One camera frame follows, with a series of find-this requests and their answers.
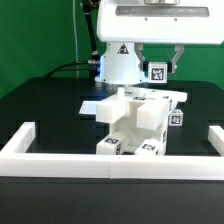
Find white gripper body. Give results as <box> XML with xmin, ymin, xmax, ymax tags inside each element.
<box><xmin>97</xmin><ymin>0</ymin><xmax>224</xmax><ymax>44</ymax></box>

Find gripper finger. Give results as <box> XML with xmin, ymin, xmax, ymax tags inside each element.
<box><xmin>134</xmin><ymin>43</ymin><xmax>148</xmax><ymax>72</ymax></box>
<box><xmin>167</xmin><ymin>44</ymin><xmax>184</xmax><ymax>73</ymax></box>

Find white tagged cube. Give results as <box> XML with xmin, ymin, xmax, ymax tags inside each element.
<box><xmin>169</xmin><ymin>109</ymin><xmax>183</xmax><ymax>126</ymax></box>
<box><xmin>148</xmin><ymin>62</ymin><xmax>167</xmax><ymax>83</ymax></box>

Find white chair back frame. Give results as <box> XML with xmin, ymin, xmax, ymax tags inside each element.
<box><xmin>96</xmin><ymin>87</ymin><xmax>187</xmax><ymax>130</ymax></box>

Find white chair seat part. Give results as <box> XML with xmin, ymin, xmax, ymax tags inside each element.
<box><xmin>110</xmin><ymin>118</ymin><xmax>168</xmax><ymax>156</ymax></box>

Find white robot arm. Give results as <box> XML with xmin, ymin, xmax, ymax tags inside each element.
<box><xmin>82</xmin><ymin>0</ymin><xmax>224</xmax><ymax>87</ymax></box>

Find white marker sheet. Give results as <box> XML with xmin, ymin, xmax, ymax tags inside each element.
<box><xmin>79</xmin><ymin>101</ymin><xmax>106</xmax><ymax>115</ymax></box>

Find black cable bundle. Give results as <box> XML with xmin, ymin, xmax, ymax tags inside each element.
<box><xmin>43</xmin><ymin>61</ymin><xmax>101</xmax><ymax>80</ymax></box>

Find grey thin cable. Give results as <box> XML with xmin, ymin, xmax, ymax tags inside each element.
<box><xmin>72</xmin><ymin>0</ymin><xmax>81</xmax><ymax>79</ymax></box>

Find white U-shaped fence frame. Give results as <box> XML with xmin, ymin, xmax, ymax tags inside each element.
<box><xmin>0</xmin><ymin>122</ymin><xmax>224</xmax><ymax>181</ymax></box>

